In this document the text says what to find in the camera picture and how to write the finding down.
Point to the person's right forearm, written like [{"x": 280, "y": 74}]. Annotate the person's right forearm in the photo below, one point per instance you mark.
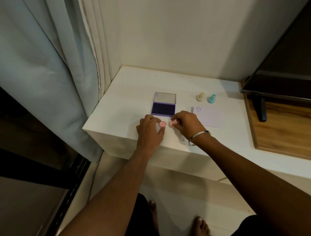
[{"x": 247, "y": 180}]

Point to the person's left hand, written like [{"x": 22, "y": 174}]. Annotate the person's left hand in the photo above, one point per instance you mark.
[{"x": 148, "y": 136}]

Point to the person's left foot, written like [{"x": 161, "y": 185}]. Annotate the person's left foot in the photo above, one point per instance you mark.
[{"x": 153, "y": 214}]

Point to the pink round stamp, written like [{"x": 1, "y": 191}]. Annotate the pink round stamp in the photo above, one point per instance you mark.
[{"x": 162, "y": 124}]

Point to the person's foot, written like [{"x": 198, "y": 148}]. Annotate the person's foot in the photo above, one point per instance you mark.
[
  {"x": 201, "y": 226},
  {"x": 153, "y": 214}
]

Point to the light grey curtain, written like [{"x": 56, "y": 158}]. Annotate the light grey curtain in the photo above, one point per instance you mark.
[{"x": 36, "y": 73}]

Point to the person's left forearm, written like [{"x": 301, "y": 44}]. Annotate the person's left forearm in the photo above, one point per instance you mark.
[{"x": 114, "y": 192}]

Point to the teal stamp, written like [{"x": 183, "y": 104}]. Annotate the teal stamp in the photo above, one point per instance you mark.
[{"x": 212, "y": 98}]

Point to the wooden board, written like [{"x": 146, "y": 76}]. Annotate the wooden board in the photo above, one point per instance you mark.
[{"x": 284, "y": 128}]

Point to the person's left thumb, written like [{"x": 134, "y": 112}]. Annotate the person's left thumb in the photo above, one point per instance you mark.
[{"x": 162, "y": 131}]

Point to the cream yellow stamp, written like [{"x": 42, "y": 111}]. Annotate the cream yellow stamp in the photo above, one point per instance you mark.
[{"x": 200, "y": 96}]

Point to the white cabinet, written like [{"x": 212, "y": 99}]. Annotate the white cabinet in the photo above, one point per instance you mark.
[{"x": 126, "y": 97}]

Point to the black shorts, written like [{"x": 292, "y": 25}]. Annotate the black shorts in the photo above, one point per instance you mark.
[{"x": 142, "y": 216}]

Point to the purple stamp ink pad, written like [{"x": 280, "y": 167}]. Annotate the purple stamp ink pad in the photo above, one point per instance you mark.
[{"x": 164, "y": 105}]

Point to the person's right foot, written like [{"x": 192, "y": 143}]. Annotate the person's right foot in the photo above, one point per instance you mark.
[{"x": 201, "y": 226}]

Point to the black television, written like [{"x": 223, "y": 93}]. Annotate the black television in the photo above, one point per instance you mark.
[{"x": 284, "y": 60}]

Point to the white curtain lining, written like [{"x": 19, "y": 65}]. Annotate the white curtain lining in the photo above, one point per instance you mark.
[{"x": 97, "y": 43}]

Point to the black television stand foot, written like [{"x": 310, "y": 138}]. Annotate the black television stand foot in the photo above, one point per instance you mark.
[{"x": 261, "y": 108}]

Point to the black sliding door frame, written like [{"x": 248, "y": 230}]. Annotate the black sliding door frame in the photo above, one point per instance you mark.
[{"x": 73, "y": 180}]

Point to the person's right fingers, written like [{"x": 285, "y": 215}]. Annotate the person's right fingers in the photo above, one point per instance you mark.
[{"x": 177, "y": 118}]

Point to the lavender paper card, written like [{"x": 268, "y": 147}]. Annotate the lavender paper card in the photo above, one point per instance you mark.
[{"x": 211, "y": 116}]

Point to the person's right hand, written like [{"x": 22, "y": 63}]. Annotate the person's right hand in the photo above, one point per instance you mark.
[{"x": 189, "y": 125}]

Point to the pink stamp cap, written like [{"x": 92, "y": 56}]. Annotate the pink stamp cap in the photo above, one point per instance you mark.
[{"x": 172, "y": 124}]

